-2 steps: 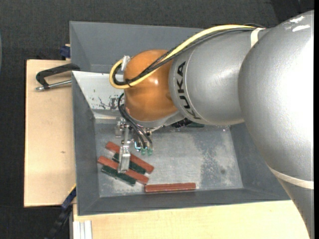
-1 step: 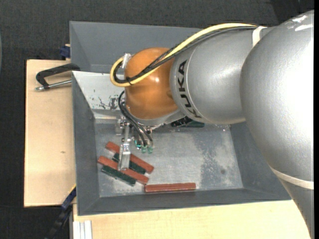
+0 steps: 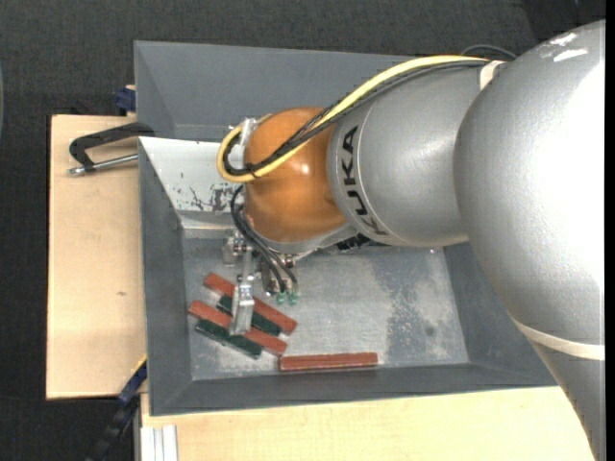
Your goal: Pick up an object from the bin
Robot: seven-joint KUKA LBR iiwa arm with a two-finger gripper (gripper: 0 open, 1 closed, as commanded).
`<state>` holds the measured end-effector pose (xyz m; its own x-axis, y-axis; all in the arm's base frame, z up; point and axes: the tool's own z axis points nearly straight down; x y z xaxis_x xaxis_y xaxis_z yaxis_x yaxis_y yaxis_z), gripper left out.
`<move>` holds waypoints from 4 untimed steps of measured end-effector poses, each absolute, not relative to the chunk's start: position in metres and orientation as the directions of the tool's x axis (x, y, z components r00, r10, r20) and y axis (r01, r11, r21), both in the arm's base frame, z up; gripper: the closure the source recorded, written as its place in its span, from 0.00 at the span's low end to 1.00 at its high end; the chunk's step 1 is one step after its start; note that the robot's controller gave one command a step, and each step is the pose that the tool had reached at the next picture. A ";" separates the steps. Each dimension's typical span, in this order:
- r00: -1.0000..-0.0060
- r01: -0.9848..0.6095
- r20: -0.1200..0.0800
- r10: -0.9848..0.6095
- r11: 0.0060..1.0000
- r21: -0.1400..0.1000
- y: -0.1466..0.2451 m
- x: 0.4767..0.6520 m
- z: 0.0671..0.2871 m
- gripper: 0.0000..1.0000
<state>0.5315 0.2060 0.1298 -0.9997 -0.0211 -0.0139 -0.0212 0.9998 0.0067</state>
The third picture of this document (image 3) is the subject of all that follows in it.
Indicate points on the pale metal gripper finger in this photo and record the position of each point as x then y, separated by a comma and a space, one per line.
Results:
241, 312

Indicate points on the dark green flat block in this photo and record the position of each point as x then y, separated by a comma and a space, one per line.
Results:
211, 330
263, 322

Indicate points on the grey metal bin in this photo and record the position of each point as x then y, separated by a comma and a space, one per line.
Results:
346, 305

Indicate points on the pale flat board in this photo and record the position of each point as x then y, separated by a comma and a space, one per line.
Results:
91, 257

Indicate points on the black cylinder on white bracket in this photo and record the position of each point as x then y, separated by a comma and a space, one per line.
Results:
353, 244

